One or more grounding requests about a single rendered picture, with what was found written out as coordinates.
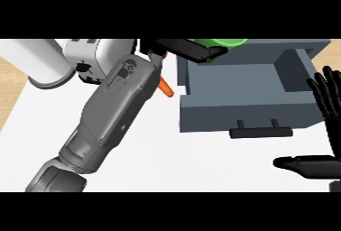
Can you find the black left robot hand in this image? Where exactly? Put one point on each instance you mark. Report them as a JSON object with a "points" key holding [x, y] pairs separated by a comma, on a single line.
{"points": [[186, 48]]}

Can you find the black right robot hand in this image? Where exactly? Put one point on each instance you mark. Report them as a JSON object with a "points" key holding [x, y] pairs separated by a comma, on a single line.
{"points": [[317, 167]]}

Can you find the green cup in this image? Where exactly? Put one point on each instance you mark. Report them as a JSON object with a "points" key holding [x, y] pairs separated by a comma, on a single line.
{"points": [[232, 42]]}

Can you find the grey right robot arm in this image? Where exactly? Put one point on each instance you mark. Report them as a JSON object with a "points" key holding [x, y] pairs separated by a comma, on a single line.
{"points": [[335, 187]]}

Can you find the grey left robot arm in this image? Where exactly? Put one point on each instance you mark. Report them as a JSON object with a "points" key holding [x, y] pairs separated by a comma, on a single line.
{"points": [[111, 105]]}

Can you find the grey open drawer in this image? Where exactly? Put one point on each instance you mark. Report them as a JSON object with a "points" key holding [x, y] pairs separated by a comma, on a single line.
{"points": [[230, 79]]}

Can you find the grey drawer front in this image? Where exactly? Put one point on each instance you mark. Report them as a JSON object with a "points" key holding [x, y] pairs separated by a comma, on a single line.
{"points": [[248, 111]]}

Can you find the orange elongated object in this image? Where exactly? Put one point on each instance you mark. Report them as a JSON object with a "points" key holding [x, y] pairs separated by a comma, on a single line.
{"points": [[167, 88]]}

